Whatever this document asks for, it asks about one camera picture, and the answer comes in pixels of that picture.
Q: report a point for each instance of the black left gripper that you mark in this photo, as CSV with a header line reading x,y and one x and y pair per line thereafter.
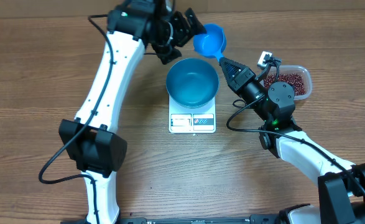
x,y
161,52

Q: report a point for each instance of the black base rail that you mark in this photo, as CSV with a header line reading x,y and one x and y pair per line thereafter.
x,y
252,219

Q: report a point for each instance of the teal blue bowl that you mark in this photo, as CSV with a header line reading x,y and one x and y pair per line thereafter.
x,y
192,82

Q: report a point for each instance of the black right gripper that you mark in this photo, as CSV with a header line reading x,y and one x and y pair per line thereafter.
x,y
239,77

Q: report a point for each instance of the white digital kitchen scale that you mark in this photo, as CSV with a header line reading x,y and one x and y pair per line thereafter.
x,y
184,120

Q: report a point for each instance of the blue plastic measuring scoop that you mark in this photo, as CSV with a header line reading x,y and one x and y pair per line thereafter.
x,y
212,43

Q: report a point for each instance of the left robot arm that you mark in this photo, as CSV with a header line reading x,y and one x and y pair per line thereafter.
x,y
90,139

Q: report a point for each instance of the red beans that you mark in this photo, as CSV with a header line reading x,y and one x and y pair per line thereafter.
x,y
293,79

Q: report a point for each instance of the clear plastic container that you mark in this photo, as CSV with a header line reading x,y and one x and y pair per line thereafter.
x,y
302,71

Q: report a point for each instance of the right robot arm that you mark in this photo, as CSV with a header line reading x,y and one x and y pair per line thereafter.
x,y
340,183

